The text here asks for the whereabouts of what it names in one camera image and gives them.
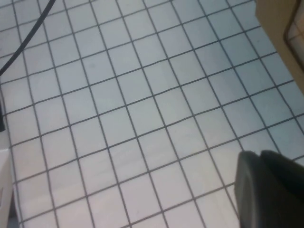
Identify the cardboard drawer with wide window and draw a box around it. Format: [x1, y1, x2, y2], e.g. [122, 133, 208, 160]
[255, 0, 304, 84]

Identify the black cable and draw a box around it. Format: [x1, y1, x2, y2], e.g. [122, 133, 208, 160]
[0, 0, 57, 75]

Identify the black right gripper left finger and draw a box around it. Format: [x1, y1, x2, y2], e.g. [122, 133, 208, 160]
[234, 150, 293, 228]

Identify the white block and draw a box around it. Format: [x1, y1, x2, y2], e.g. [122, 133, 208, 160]
[0, 147, 14, 228]

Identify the white black-grid tablecloth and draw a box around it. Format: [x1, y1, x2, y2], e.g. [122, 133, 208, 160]
[0, 0, 304, 228]

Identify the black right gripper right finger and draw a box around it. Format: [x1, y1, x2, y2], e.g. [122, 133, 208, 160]
[259, 149, 304, 228]

